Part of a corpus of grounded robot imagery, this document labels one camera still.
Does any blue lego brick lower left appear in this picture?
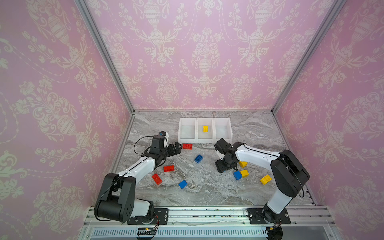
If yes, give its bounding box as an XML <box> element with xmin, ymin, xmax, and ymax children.
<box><xmin>179</xmin><ymin>180</ymin><xmax>188</xmax><ymax>189</ymax></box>

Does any middle white plastic bin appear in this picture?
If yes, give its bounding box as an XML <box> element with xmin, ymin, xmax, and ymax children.
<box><xmin>197</xmin><ymin>118</ymin><xmax>213</xmax><ymax>144</ymax></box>

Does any blue lego brick centre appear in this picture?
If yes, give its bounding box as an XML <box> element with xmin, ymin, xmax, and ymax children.
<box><xmin>195</xmin><ymin>155</ymin><xmax>203</xmax><ymax>164</ymax></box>

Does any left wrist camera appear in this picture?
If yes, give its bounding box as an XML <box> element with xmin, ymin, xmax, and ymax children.
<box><xmin>159</xmin><ymin>131</ymin><xmax>169</xmax><ymax>139</ymax></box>

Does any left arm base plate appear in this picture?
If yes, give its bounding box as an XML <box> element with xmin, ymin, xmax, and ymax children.
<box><xmin>127</xmin><ymin>208</ymin><xmax>170</xmax><ymax>225</ymax></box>

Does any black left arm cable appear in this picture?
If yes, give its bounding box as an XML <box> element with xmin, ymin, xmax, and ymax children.
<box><xmin>133</xmin><ymin>135</ymin><xmax>157</xmax><ymax>157</ymax></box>

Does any red lego brick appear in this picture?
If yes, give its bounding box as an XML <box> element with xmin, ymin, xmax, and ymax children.
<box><xmin>164</xmin><ymin>165</ymin><xmax>175</xmax><ymax>173</ymax></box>
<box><xmin>183</xmin><ymin>144</ymin><xmax>193</xmax><ymax>150</ymax></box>
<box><xmin>152</xmin><ymin>174</ymin><xmax>163</xmax><ymax>186</ymax></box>

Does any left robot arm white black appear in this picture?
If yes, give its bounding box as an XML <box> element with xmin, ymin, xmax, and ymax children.
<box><xmin>94</xmin><ymin>131</ymin><xmax>183</xmax><ymax>223</ymax></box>

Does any left white plastic bin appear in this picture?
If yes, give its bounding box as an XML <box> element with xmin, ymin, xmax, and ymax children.
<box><xmin>178</xmin><ymin>118</ymin><xmax>197</xmax><ymax>144</ymax></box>

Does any yellow lego beside blue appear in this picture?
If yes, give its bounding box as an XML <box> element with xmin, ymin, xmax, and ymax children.
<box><xmin>240</xmin><ymin>170</ymin><xmax>249</xmax><ymax>178</ymax></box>

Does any aluminium corner post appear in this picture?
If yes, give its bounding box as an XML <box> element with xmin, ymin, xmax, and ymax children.
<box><xmin>271</xmin><ymin>0</ymin><xmax>347</xmax><ymax>117</ymax></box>
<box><xmin>75</xmin><ymin>0</ymin><xmax>135</xmax><ymax>115</ymax></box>

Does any aluminium corner post left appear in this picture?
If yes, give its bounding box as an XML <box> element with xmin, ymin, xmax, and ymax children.
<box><xmin>75</xmin><ymin>0</ymin><xmax>135</xmax><ymax>115</ymax></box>

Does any blue lego brick beside yellow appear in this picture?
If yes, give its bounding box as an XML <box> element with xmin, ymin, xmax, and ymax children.
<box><xmin>233</xmin><ymin>171</ymin><xmax>243</xmax><ymax>180</ymax></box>

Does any aluminium front rail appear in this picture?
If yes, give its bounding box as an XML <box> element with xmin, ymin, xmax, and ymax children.
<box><xmin>78</xmin><ymin>206</ymin><xmax>342</xmax><ymax>240</ymax></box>

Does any aluminium corner post right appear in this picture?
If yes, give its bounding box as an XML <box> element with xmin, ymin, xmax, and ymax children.
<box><xmin>271</xmin><ymin>0</ymin><xmax>347</xmax><ymax>117</ymax></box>

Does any right white plastic bin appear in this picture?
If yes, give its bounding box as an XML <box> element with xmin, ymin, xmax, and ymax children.
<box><xmin>214</xmin><ymin>118</ymin><xmax>233</xmax><ymax>143</ymax></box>

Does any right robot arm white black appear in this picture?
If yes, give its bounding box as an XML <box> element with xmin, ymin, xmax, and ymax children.
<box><xmin>215</xmin><ymin>139</ymin><xmax>310</xmax><ymax>223</ymax></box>

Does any white plastic bin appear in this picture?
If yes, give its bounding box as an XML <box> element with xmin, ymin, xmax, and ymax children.
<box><xmin>197</xmin><ymin>118</ymin><xmax>213</xmax><ymax>144</ymax></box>
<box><xmin>178</xmin><ymin>118</ymin><xmax>197</xmax><ymax>144</ymax></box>
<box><xmin>214</xmin><ymin>118</ymin><xmax>233</xmax><ymax>143</ymax></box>

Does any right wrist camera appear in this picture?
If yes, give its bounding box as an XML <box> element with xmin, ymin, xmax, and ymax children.
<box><xmin>215</xmin><ymin>138</ymin><xmax>231</xmax><ymax>155</ymax></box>

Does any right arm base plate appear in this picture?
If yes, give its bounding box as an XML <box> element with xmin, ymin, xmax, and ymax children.
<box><xmin>246</xmin><ymin>208</ymin><xmax>291</xmax><ymax>225</ymax></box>

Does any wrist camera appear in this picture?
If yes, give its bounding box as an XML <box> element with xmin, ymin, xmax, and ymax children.
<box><xmin>159</xmin><ymin>131</ymin><xmax>169</xmax><ymax>139</ymax></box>
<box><xmin>215</xmin><ymin>138</ymin><xmax>231</xmax><ymax>155</ymax></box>

